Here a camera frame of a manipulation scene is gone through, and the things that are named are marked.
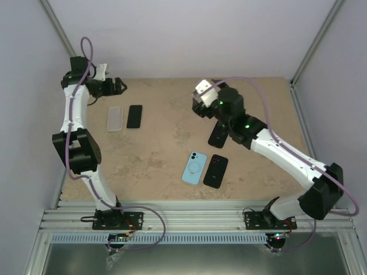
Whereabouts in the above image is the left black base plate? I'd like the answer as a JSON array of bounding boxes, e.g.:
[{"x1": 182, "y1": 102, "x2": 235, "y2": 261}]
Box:
[{"x1": 92, "y1": 210, "x2": 144, "y2": 231}]

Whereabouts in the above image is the silver smartphone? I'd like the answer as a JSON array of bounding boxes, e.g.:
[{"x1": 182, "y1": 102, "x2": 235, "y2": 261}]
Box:
[{"x1": 127, "y1": 105, "x2": 143, "y2": 129}]

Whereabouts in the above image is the circuit board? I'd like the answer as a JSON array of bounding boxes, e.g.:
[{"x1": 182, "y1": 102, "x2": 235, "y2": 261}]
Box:
[
  {"x1": 272, "y1": 231, "x2": 290, "y2": 241},
  {"x1": 107, "y1": 231, "x2": 134, "y2": 242}
]

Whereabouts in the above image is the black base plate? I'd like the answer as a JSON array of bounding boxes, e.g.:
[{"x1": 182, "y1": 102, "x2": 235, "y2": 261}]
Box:
[
  {"x1": 92, "y1": 210, "x2": 144, "y2": 231},
  {"x1": 243, "y1": 209, "x2": 298, "y2": 230}
]

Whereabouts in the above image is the aluminium rail frame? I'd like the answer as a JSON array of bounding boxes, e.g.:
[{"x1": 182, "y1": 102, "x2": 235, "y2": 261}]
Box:
[{"x1": 26, "y1": 199, "x2": 366, "y2": 274}]

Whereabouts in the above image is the blue slotted cable duct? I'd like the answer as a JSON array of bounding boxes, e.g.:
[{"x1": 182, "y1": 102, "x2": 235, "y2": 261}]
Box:
[{"x1": 51, "y1": 233, "x2": 268, "y2": 245}]

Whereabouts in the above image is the right circuit board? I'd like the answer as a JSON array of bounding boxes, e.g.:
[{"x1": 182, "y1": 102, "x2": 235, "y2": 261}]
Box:
[{"x1": 272, "y1": 231, "x2": 290, "y2": 241}]

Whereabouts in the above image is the right aluminium corner post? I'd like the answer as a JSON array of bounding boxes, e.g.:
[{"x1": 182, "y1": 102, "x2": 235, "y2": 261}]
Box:
[{"x1": 290, "y1": 0, "x2": 346, "y2": 88}]

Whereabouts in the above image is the clear plastic bag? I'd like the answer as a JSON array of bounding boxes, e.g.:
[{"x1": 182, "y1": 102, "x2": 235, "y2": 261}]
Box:
[{"x1": 106, "y1": 251, "x2": 122, "y2": 270}]

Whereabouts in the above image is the left circuit board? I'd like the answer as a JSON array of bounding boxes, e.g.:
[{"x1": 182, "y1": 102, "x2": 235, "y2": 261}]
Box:
[{"x1": 107, "y1": 231, "x2": 134, "y2": 242}]

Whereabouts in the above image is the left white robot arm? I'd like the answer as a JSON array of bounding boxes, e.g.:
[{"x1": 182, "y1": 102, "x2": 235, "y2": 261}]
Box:
[{"x1": 52, "y1": 56, "x2": 127, "y2": 229}]

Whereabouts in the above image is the left aluminium corner post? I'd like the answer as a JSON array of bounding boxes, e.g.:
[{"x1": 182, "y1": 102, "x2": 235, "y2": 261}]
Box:
[{"x1": 38, "y1": 0, "x2": 76, "y2": 58}]

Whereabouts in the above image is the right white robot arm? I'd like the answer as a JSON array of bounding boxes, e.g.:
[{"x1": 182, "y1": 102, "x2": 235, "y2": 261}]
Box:
[{"x1": 192, "y1": 82, "x2": 343, "y2": 229}]

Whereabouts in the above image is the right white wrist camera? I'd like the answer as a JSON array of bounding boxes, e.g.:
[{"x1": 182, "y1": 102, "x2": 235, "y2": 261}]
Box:
[{"x1": 193, "y1": 79, "x2": 218, "y2": 108}]

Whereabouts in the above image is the aluminium corner post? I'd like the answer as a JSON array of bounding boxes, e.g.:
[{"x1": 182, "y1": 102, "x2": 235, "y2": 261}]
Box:
[
  {"x1": 38, "y1": 0, "x2": 76, "y2": 58},
  {"x1": 290, "y1": 0, "x2": 346, "y2": 88}
]

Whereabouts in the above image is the black cased phone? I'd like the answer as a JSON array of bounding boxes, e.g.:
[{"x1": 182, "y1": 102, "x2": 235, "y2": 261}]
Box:
[
  {"x1": 208, "y1": 123, "x2": 228, "y2": 148},
  {"x1": 203, "y1": 154, "x2": 228, "y2": 189}
]

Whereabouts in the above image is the beige phone case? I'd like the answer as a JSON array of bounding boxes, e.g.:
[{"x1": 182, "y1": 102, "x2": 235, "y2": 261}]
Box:
[{"x1": 107, "y1": 106, "x2": 123, "y2": 132}]

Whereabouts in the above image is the light blue cased phone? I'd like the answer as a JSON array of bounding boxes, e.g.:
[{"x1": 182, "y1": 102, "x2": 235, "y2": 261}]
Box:
[{"x1": 181, "y1": 152, "x2": 207, "y2": 185}]

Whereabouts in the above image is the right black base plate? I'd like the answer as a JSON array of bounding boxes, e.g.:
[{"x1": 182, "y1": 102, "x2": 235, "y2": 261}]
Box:
[{"x1": 243, "y1": 209, "x2": 298, "y2": 230}]

